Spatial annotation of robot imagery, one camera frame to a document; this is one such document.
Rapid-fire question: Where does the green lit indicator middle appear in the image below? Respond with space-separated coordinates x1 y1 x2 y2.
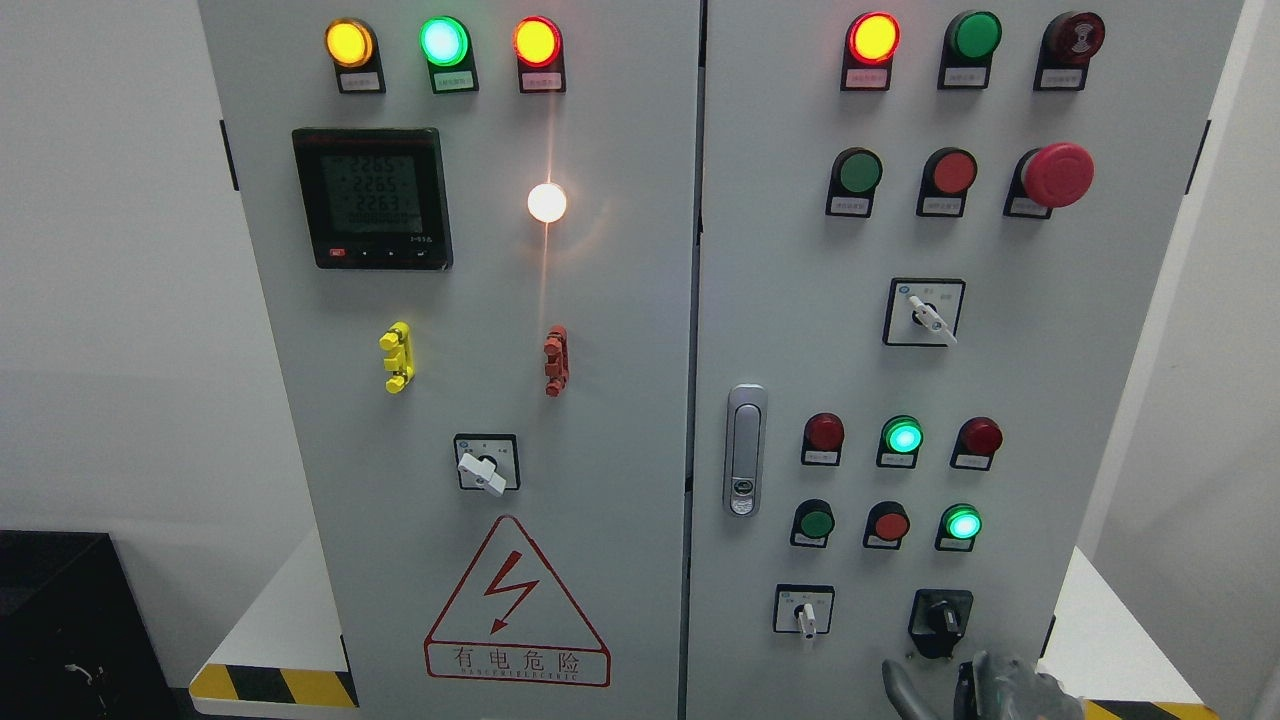
876 415 924 469

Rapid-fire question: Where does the green push button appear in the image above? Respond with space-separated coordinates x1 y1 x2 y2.
790 498 835 548
826 147 883 218

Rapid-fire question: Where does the grey left cabinet door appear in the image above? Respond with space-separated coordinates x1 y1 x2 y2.
198 1 701 719

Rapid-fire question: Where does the red emergency stop button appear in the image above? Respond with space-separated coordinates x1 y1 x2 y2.
1004 142 1094 220

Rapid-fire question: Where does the white selector switch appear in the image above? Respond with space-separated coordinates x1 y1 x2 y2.
773 583 835 641
882 277 966 347

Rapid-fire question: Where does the grey right cabinet door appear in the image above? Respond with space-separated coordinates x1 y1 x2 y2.
685 1 1244 719

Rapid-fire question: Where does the red indicator light right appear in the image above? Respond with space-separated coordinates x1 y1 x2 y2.
950 416 1004 471

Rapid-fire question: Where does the green illuminated button lower right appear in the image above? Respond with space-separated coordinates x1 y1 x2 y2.
934 503 983 553

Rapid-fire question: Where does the black box lower left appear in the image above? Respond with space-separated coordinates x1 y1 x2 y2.
1 530 179 719

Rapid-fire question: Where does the dark red buzzer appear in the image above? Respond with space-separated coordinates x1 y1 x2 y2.
1033 12 1105 92

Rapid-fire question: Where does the white lit indicator light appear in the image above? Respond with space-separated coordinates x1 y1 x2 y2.
526 181 568 224

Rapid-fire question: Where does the white selector switch left door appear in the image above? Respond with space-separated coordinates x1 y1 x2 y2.
453 433 521 497

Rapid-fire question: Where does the green push button lower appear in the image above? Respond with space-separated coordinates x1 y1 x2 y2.
790 498 835 548

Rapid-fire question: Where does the green unlit light top right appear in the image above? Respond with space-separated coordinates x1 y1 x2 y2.
937 10 1004 90

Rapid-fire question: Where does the red push button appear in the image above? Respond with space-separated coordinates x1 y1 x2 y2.
915 147 978 218
861 501 911 550

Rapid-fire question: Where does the red lit light top right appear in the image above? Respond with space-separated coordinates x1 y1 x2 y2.
841 12 901 92

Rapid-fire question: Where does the black rotary knob switch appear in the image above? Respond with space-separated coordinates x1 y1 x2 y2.
908 589 974 659

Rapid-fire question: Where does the yellow indicator light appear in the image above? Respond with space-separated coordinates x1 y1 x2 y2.
324 17 387 94

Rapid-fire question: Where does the white platform hazard stripe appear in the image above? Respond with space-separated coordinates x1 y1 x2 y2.
188 530 361 719
1038 550 1219 719

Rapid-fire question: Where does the dark red indicator light left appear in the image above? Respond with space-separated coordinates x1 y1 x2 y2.
801 413 845 468

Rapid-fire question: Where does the red terminal connector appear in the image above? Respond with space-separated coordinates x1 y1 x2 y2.
541 325 570 398

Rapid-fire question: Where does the white platform hazard stripe left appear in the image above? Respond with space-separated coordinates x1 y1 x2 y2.
188 530 361 719

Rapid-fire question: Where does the red-orange lit indicator light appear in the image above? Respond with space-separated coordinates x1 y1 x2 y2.
512 15 566 94

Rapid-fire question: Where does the white selector switch upper right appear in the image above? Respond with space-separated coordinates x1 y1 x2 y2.
882 277 966 347

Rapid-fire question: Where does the green push button upper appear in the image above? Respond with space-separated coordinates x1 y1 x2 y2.
826 147 883 218

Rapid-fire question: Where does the grey cabinet door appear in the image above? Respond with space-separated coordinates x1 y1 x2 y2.
685 1 1244 719
198 1 701 719

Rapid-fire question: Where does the white platform hazard stripe right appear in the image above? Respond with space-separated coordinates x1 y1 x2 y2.
1038 550 1219 719

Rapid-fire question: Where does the silver door latch handle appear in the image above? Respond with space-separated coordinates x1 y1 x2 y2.
723 384 768 518

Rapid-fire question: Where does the red push button upper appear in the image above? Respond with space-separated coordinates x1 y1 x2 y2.
915 147 978 218

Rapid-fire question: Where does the green lit indicator light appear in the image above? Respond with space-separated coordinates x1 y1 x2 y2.
419 15 479 94

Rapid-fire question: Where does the red push button lower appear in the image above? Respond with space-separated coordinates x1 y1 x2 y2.
861 501 911 550

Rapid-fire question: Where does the white selector switch lower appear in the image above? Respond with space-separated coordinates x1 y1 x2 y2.
773 583 835 641

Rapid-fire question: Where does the black digital power meter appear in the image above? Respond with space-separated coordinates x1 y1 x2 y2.
292 127 453 272

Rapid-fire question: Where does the yellow terminal connector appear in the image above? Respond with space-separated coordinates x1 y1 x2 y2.
378 322 416 395

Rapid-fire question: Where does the red electrical hazard sticker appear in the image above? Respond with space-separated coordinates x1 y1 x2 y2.
424 515 612 687

